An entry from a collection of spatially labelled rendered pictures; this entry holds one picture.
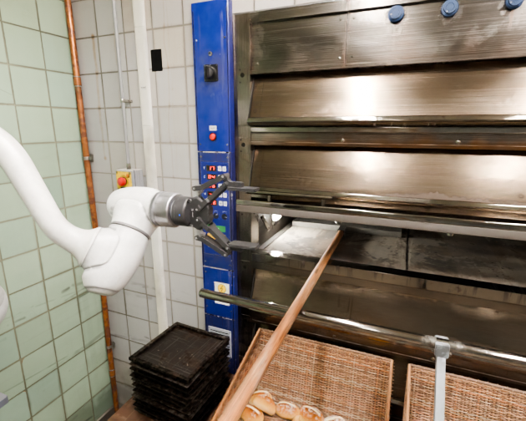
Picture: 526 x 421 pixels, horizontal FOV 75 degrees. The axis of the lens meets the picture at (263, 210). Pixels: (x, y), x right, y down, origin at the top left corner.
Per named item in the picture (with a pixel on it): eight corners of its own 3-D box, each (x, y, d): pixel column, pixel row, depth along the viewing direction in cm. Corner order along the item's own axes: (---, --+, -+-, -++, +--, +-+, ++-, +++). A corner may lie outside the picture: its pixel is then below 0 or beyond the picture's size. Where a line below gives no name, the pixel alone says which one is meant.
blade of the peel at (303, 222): (401, 237, 165) (402, 232, 165) (291, 225, 185) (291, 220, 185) (402, 219, 198) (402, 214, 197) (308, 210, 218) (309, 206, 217)
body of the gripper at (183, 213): (187, 191, 89) (218, 194, 86) (189, 223, 91) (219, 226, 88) (169, 196, 82) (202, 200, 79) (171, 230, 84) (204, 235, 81)
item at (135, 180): (128, 189, 165) (126, 168, 162) (144, 190, 161) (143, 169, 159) (116, 191, 158) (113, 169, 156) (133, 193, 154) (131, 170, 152)
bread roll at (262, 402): (269, 413, 138) (275, 400, 141) (275, 418, 132) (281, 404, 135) (249, 402, 137) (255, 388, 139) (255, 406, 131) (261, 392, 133)
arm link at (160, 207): (173, 220, 94) (191, 223, 92) (150, 230, 86) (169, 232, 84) (170, 188, 92) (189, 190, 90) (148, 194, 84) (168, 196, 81)
